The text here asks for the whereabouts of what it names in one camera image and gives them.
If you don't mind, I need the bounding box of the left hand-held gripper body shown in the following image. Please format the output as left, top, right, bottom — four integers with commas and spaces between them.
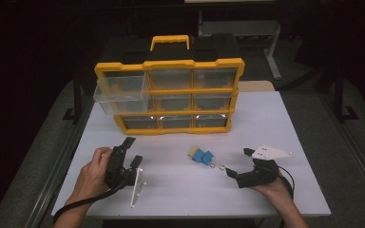
104, 144, 147, 209

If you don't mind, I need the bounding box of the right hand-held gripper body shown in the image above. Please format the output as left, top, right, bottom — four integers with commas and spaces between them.
236, 144, 293, 189

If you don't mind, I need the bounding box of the blue binder clip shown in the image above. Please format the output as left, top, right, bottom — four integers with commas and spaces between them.
202, 151, 226, 171
192, 148, 205, 163

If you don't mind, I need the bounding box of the pale yellow binder clip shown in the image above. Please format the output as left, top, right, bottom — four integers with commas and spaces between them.
188, 145, 201, 158

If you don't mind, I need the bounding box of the single clear plastic drawer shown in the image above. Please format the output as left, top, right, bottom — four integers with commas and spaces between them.
93, 74, 152, 116

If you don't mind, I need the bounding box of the yellow black drawer organizer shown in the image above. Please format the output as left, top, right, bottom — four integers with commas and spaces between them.
94, 33, 246, 137

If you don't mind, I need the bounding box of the person's right hand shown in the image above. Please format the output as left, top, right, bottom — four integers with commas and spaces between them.
251, 170, 294, 207

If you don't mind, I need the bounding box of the person's left hand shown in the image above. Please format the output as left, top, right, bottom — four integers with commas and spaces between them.
75, 146, 113, 203

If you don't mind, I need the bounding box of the beige wooden board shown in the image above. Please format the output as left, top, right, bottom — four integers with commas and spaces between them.
238, 80, 276, 93

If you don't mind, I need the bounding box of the black metal stand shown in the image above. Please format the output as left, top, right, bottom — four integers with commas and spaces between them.
62, 70, 84, 124
332, 67, 360, 124

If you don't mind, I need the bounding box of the grid of clear drawers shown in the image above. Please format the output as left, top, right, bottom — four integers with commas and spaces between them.
122, 67, 238, 129

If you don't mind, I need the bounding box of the grey metal stand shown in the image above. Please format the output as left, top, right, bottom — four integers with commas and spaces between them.
198, 10, 282, 80

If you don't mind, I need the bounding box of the right hand-held gripper black cable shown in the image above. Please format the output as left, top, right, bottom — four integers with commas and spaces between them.
277, 166, 297, 201

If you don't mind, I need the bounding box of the hand-held gripper black cable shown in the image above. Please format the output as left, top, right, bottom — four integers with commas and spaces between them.
52, 180, 131, 224
277, 166, 297, 201

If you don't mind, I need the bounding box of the left hand-held gripper black cable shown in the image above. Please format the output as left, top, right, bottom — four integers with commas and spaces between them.
52, 180, 131, 224

